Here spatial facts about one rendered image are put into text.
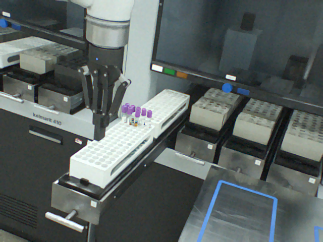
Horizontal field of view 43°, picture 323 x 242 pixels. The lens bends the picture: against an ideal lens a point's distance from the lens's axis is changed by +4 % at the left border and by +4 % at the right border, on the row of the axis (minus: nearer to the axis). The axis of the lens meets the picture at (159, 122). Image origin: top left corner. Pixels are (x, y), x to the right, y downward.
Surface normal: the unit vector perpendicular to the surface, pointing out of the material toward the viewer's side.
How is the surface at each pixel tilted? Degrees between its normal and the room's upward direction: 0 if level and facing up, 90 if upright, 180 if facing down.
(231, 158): 90
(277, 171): 90
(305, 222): 0
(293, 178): 90
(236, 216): 0
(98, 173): 90
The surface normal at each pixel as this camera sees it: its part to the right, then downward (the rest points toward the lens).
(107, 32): 0.11, 0.45
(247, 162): -0.40, 0.35
